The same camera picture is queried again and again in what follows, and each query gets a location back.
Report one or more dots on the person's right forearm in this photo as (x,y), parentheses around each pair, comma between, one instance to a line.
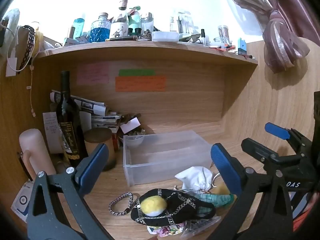
(301,221)

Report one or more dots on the wooden shelf board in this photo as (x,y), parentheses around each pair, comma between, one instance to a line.
(150,50)

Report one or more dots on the brown tube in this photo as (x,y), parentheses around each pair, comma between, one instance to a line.
(122,38)

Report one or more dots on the clear glass bottle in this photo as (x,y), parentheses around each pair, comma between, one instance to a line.
(147,23)

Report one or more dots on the blue faceted glass bottle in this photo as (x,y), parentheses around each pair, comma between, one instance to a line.
(100,31)

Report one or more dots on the yellow soft hair accessory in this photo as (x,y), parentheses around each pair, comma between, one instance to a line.
(221,188)

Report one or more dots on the black patterned headband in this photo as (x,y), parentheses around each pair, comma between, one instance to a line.
(29,42)

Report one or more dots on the white card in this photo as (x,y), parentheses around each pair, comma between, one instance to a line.
(130,125)

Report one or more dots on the green sticky note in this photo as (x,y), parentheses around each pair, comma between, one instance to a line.
(136,72)

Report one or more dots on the clear acrylic organizer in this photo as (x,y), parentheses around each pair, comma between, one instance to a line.
(183,22)

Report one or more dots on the floral scrunchie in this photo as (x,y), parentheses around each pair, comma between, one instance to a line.
(163,230)

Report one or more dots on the stack of newspapers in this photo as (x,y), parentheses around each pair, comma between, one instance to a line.
(100,112)

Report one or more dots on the dark wine bottle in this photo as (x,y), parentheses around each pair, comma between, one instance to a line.
(68,130)

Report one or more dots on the nail polish bottle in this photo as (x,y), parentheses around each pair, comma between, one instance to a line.
(203,38)

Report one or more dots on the clear bottle white label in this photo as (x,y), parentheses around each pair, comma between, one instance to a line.
(119,25)

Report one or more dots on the white cloth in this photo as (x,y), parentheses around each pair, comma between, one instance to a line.
(12,25)

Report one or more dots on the mauve curtain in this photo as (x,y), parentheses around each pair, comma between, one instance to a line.
(282,30)

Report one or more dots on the yellow fuzzy ball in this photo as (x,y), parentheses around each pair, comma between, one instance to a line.
(153,205)

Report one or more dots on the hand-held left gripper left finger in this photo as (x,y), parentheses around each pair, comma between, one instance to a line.
(93,163)

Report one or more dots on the small clear bowl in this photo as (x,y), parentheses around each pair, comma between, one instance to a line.
(133,141)

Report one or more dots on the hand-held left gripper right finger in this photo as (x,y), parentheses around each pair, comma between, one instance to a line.
(223,167)

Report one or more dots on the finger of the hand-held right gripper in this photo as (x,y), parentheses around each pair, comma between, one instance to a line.
(276,130)
(257,150)

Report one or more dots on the clear plastic box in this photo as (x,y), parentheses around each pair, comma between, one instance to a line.
(165,155)

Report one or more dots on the white paper receipt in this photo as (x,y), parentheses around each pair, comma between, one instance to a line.
(51,132)

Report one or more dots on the small blue box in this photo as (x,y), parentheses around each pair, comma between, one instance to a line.
(241,46)

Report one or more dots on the brown cylindrical canister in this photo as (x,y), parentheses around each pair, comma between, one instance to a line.
(98,140)

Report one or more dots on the glass jar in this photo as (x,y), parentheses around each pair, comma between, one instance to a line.
(222,33)

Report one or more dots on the white plastic container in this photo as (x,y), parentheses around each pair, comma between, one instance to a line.
(165,36)

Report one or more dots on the green bottle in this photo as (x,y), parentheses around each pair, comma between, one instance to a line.
(134,21)

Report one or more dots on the clear plastic bag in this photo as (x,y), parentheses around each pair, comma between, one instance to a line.
(202,226)

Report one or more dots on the light blue bottle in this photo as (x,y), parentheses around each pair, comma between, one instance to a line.
(79,28)

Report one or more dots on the pink sticky note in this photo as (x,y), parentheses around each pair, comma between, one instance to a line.
(92,74)

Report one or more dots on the teal scrunchie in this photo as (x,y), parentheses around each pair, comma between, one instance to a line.
(217,200)

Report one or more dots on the orange sticky note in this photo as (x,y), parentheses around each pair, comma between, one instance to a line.
(140,83)

